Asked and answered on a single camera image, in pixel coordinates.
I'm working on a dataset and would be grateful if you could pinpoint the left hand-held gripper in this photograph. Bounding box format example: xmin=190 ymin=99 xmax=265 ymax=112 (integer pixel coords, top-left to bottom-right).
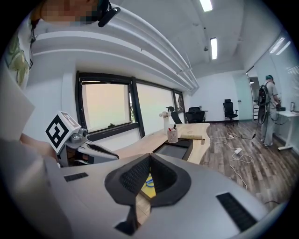
xmin=45 ymin=110 xmax=120 ymax=168

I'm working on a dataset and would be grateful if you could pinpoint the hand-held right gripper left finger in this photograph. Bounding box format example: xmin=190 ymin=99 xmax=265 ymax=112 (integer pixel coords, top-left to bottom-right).
xmin=44 ymin=153 xmax=150 ymax=239

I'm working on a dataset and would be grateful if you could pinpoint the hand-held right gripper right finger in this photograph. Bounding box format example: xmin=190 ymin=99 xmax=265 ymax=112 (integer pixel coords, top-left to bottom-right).
xmin=136 ymin=153 xmax=278 ymax=239

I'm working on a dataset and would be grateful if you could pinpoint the yellow box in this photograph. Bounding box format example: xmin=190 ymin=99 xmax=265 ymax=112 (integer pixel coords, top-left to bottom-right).
xmin=139 ymin=173 xmax=157 ymax=199

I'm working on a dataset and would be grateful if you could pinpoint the person's left forearm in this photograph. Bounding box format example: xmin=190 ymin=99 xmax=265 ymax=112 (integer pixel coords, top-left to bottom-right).
xmin=19 ymin=133 xmax=57 ymax=160

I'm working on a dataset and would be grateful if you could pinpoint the black framed window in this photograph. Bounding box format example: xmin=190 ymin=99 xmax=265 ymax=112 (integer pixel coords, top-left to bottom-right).
xmin=75 ymin=70 xmax=188 ymax=142

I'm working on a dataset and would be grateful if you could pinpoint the black rectangular tray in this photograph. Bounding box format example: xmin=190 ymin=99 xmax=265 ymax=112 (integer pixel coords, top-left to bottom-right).
xmin=152 ymin=138 xmax=195 ymax=162

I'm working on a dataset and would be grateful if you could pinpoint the mesh pen holder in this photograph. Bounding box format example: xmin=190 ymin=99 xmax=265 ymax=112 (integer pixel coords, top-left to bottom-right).
xmin=166 ymin=124 xmax=178 ymax=144

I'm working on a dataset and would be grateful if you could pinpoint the light wooden block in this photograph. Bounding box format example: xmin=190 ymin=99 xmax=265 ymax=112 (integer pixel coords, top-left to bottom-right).
xmin=181 ymin=133 xmax=206 ymax=142

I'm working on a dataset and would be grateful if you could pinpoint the black office chair with headrest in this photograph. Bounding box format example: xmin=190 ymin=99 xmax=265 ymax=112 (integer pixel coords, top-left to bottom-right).
xmin=222 ymin=98 xmax=239 ymax=127
xmin=165 ymin=105 xmax=184 ymax=125

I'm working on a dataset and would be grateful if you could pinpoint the wide black office chair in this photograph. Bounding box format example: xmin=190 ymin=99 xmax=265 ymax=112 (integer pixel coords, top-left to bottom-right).
xmin=185 ymin=106 xmax=206 ymax=124

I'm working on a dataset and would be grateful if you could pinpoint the frosted glass door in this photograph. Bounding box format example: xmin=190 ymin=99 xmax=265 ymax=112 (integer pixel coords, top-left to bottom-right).
xmin=233 ymin=74 xmax=254 ymax=122

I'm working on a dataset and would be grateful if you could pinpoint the white printed shirt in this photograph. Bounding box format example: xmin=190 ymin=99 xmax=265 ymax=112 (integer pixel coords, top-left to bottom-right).
xmin=0 ymin=16 xmax=38 ymax=143

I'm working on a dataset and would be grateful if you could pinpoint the white standing desk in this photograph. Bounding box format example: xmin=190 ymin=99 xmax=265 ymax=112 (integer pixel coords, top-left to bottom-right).
xmin=276 ymin=110 xmax=299 ymax=151

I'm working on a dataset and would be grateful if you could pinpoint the person's head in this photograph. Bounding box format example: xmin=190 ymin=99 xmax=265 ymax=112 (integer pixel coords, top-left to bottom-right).
xmin=39 ymin=0 xmax=110 ymax=27

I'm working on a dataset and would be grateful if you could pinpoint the long ceiling light panel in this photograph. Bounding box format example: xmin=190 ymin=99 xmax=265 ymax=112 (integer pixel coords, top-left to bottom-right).
xmin=209 ymin=37 xmax=218 ymax=60
xmin=199 ymin=0 xmax=214 ymax=12

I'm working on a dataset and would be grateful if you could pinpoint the white floor cable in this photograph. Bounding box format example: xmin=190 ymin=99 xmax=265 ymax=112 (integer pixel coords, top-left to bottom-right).
xmin=208 ymin=132 xmax=255 ymax=190

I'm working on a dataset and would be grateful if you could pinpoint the black floor cable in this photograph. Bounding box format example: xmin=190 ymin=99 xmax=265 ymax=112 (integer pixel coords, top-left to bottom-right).
xmin=240 ymin=122 xmax=260 ymax=141

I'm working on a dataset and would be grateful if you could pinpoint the black head-worn camera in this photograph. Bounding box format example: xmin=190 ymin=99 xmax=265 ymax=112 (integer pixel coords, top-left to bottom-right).
xmin=97 ymin=0 xmax=121 ymax=28

